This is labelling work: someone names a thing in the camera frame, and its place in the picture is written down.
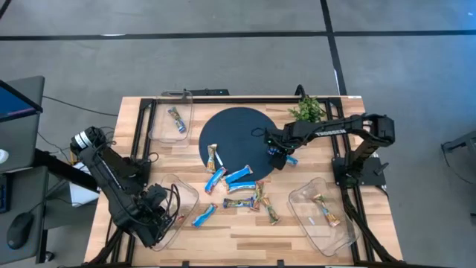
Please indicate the white box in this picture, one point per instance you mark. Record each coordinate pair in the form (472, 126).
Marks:
(83, 193)

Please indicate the black power box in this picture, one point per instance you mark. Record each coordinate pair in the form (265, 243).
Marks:
(206, 92)

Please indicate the clear plastic bin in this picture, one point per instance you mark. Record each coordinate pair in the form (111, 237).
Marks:
(316, 238)
(163, 126)
(187, 193)

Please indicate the black computer mouse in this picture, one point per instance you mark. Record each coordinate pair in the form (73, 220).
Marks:
(19, 231)

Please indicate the black aluminium table frame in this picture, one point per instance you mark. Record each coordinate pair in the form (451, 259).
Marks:
(241, 100)

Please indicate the black edge bracket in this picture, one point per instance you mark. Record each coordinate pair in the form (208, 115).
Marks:
(280, 263)
(185, 264)

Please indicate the black support beam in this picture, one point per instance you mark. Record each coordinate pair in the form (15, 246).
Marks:
(63, 171)

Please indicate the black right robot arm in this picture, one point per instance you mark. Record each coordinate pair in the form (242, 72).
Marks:
(334, 130)

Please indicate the laptop with blue screen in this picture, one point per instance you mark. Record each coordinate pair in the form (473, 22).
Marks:
(15, 102)

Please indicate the grey desk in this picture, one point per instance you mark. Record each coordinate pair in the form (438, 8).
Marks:
(22, 149)

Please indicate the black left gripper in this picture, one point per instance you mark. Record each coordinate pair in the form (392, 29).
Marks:
(152, 227)

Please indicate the round dark blue mat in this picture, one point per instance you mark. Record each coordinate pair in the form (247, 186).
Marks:
(238, 141)

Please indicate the green plant in white pot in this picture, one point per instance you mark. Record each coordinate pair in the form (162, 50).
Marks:
(306, 109)

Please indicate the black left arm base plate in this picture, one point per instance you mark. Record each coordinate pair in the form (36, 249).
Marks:
(143, 167)

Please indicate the grey stand leg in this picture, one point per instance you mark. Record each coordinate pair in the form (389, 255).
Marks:
(461, 141)

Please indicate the black keyboard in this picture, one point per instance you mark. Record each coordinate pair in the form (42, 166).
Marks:
(3, 193)

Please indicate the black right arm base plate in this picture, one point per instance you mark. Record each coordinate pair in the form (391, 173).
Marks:
(372, 175)

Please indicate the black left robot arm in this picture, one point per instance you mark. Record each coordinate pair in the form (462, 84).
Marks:
(108, 171)

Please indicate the green and orange granola bar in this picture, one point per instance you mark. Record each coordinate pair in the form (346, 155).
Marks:
(211, 158)
(272, 212)
(326, 210)

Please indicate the white round object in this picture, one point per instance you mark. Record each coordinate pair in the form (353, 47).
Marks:
(3, 156)

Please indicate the blue granola bar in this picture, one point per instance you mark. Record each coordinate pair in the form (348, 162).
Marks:
(238, 174)
(215, 180)
(204, 215)
(241, 186)
(292, 160)

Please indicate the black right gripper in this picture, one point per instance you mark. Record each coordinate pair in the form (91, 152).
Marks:
(277, 140)

